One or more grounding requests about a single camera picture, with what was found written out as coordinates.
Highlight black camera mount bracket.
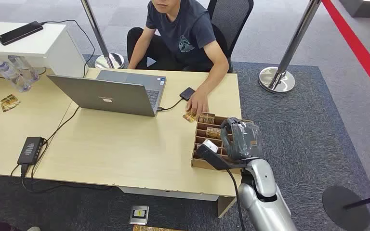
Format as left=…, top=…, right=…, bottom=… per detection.
left=195, top=145, right=248, bottom=171

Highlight black drive cable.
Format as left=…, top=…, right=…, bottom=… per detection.
left=157, top=98, right=184, bottom=112

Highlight chrome stanchion post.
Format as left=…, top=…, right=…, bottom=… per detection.
left=258, top=0, right=322, bottom=94
left=80, top=0, right=126, bottom=70

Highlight gold patterned card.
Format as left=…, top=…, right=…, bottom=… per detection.
left=182, top=110, right=198, bottom=124
left=0, top=94, right=22, bottom=113
left=198, top=112, right=216, bottom=124
left=205, top=127, right=221, bottom=140

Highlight white desk frame beam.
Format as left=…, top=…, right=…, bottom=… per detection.
left=119, top=186, right=220, bottom=202

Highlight black mesh office chair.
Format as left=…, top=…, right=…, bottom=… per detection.
left=207, top=0, right=254, bottom=74

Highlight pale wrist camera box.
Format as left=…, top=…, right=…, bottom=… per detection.
left=201, top=139, right=220, bottom=154

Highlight silver floor socket box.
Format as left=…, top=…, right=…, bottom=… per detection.
left=129, top=205, right=149, bottom=226

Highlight black hub cable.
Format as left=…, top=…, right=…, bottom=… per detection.
left=43, top=106, right=81, bottom=144
left=10, top=164, right=113, bottom=194

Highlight gold patterned flat object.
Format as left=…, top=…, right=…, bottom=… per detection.
left=132, top=225, right=185, bottom=231

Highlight black smartphone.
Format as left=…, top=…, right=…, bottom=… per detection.
left=0, top=20, right=44, bottom=46

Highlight dark grey platform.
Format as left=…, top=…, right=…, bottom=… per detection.
left=339, top=0, right=370, bottom=19

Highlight grey laptop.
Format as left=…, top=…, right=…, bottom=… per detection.
left=46, top=69, right=167, bottom=117

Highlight dark grey floor rug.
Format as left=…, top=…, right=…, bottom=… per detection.
left=0, top=53, right=370, bottom=231

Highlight wooden card organizer box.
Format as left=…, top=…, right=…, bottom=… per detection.
left=190, top=115, right=254, bottom=175

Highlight black stanchion post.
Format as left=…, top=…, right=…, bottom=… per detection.
left=321, top=186, right=370, bottom=231

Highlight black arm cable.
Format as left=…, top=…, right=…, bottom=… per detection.
left=225, top=169, right=246, bottom=231

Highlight clear plastic water bottle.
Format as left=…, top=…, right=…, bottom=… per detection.
left=0, top=58, right=32, bottom=93
left=8, top=55, right=40, bottom=84

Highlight black hub box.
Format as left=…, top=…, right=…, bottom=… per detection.
left=16, top=136, right=45, bottom=166

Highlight person's left hand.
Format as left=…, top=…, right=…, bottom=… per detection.
left=186, top=90, right=210, bottom=118

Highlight white cabinet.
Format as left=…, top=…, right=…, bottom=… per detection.
left=0, top=21, right=87, bottom=78

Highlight small black external drive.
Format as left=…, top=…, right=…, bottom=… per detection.
left=179, top=87, right=196, bottom=102

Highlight black phone cable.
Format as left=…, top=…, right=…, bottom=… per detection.
left=40, top=19, right=95, bottom=78

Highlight wooden desk leg panel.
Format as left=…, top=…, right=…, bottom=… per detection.
left=217, top=196, right=237, bottom=219

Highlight red barrier belt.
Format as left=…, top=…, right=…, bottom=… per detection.
left=321, top=0, right=370, bottom=106

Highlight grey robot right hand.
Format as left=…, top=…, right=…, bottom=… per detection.
left=220, top=117, right=263, bottom=161

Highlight person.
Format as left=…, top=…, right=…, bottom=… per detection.
left=126, top=0, right=230, bottom=118

